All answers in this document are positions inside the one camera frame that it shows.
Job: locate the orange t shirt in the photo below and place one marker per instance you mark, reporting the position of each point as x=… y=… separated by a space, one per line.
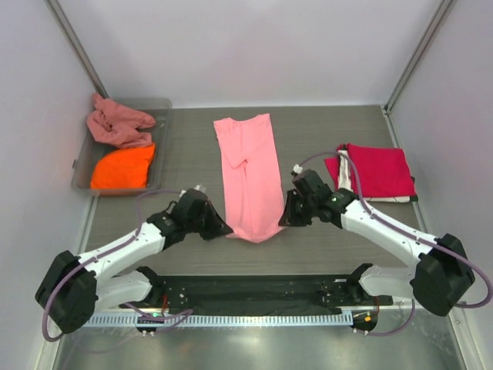
x=123 y=169

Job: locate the white slotted cable duct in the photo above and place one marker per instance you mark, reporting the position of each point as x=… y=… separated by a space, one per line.
x=127 y=319

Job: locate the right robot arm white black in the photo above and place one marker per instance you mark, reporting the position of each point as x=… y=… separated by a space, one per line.
x=436 y=273

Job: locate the dark green folded t shirt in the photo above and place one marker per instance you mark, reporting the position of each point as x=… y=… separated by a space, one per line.
x=413 y=198

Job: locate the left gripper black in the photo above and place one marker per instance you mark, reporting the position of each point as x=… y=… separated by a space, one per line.
x=219 y=227

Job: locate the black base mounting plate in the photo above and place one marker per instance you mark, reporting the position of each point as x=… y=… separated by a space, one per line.
x=324 y=290

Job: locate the clear grey plastic bin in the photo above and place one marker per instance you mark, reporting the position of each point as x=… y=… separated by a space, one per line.
x=92 y=152

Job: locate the left aluminium frame post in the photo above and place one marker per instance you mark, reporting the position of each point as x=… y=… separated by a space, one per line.
x=76 y=46

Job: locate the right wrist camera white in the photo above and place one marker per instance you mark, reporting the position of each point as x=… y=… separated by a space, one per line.
x=297 y=169

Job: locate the light pink t shirt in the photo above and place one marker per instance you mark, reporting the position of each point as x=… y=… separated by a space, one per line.
x=252 y=185

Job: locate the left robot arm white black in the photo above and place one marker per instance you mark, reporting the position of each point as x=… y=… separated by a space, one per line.
x=105 y=265

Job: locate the dusty rose crumpled t shirt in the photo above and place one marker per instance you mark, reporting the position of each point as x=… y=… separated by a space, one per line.
x=118 y=125

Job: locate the aluminium frame post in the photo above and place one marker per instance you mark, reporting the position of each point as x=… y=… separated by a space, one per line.
x=76 y=46
x=432 y=29

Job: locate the white striped folded t shirt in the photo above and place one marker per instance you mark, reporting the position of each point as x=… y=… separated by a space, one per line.
x=344 y=181

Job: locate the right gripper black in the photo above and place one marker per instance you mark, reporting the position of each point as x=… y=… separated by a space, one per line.
x=290 y=217

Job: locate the magenta folded t shirt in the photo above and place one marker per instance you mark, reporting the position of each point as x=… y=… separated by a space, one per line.
x=383 y=172

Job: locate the right aluminium frame post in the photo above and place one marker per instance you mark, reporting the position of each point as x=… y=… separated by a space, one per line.
x=432 y=29

